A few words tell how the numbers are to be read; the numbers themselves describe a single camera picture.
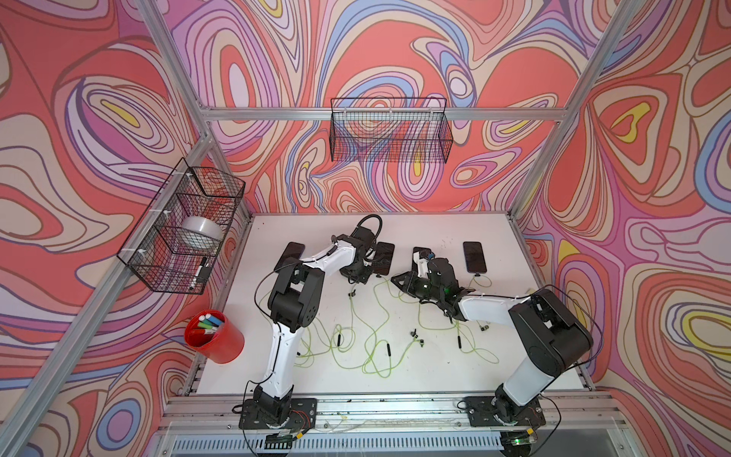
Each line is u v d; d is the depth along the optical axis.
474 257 1.04
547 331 0.47
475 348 0.84
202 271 0.72
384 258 1.05
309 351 0.84
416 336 0.86
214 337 0.73
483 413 0.73
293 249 1.07
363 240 0.83
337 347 0.85
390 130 0.96
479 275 1.01
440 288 0.72
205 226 0.74
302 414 0.72
